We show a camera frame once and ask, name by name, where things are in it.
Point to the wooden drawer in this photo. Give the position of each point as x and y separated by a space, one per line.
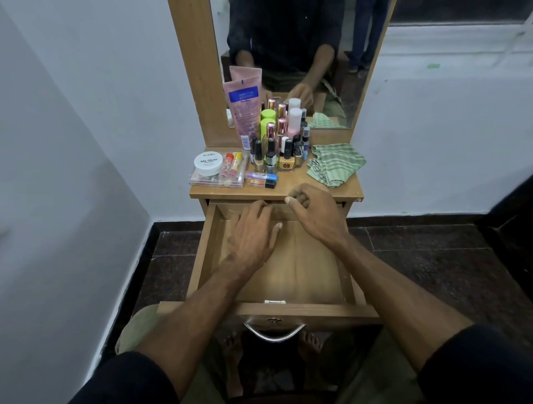
300 274

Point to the person's black sleeve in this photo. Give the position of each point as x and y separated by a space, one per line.
125 383
479 366

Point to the person's black left sleeve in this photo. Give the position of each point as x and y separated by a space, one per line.
125 383

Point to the slim clear perfume bottle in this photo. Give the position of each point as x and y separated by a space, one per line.
282 126

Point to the beige polish bottle black cap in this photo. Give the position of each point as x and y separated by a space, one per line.
259 164

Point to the white nail polish remover jar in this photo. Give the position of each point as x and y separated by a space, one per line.
208 163

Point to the yellow square polish bottle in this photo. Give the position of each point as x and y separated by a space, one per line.
286 165

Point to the person's black right sleeve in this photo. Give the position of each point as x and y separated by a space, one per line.
479 366

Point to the gold polish bottle patterned cap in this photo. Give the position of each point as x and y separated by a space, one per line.
298 154

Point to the pink spray bottle white cap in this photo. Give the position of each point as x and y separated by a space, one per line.
295 120

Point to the lime green bottle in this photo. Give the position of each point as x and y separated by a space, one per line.
266 127

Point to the silver polish bottle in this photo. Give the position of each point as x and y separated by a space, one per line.
271 160

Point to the person's right forearm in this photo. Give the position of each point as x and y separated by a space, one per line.
399 304

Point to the blue-white bottle black cap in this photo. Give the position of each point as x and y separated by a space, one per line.
252 150

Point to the yellow-capped lip balm tube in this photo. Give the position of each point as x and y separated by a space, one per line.
235 164

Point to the person's olive green trousers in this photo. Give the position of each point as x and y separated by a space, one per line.
374 374

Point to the blue polish bottle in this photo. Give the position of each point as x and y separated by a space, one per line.
306 133

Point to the green striped cloth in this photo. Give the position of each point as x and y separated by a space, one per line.
335 164

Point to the pink perfume bottle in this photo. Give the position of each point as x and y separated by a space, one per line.
271 130

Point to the person's left foot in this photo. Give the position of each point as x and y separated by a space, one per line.
233 362

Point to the red-capped lip balm tube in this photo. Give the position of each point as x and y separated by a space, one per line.
226 166

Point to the white-capped dark polish bottle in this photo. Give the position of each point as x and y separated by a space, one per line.
284 142

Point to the black-capped clear tube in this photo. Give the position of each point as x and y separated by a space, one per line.
264 183

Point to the person's left hand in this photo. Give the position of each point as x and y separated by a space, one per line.
250 241

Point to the pink cosmetic lotion tube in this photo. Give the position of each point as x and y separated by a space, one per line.
243 112

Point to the person's left forearm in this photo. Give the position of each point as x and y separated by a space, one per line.
195 329

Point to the wooden dressing table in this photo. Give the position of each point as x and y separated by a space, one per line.
200 83

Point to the clear plastic compartment box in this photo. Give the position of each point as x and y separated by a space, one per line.
200 182

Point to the person's right hand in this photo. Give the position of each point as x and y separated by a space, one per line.
320 216

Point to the blue-capped lip balm tube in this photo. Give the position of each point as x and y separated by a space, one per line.
264 177

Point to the dressing table mirror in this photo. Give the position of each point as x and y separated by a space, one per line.
358 83

